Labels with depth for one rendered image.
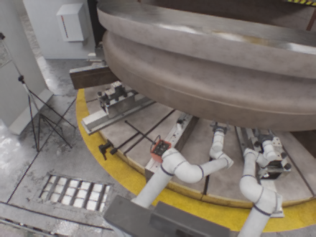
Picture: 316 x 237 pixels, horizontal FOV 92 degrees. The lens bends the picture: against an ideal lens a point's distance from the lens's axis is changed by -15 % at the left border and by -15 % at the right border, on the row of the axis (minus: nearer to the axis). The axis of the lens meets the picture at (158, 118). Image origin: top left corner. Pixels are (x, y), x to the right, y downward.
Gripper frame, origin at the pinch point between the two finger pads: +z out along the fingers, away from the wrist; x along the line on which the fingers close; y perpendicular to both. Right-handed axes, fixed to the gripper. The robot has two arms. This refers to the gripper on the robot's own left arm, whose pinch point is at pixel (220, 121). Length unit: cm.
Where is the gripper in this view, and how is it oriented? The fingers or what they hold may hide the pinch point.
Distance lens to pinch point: 180.4
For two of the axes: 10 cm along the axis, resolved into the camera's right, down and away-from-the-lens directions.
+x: -9.5, -2.2, 2.3
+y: 0.0, -7.2, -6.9
